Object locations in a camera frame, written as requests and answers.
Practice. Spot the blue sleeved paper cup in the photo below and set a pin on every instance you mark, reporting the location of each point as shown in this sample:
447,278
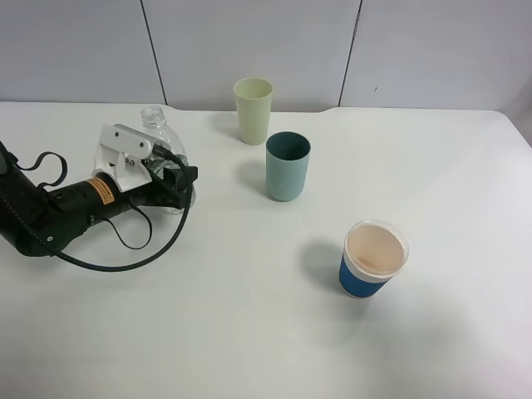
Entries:
373,253

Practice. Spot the teal blue plastic cup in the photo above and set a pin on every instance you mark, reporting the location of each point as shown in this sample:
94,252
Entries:
287,157

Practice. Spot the pale yellow plastic cup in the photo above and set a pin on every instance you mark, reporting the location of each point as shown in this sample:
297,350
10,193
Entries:
253,99

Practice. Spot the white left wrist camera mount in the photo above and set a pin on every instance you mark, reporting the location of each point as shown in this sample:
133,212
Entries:
119,154

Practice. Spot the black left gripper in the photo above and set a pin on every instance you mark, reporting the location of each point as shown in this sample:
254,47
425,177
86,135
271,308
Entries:
167,192

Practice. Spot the clear green-label water bottle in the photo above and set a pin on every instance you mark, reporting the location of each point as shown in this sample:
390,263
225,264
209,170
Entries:
155,124

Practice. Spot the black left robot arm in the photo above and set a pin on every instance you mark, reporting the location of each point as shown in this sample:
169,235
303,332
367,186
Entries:
60,215

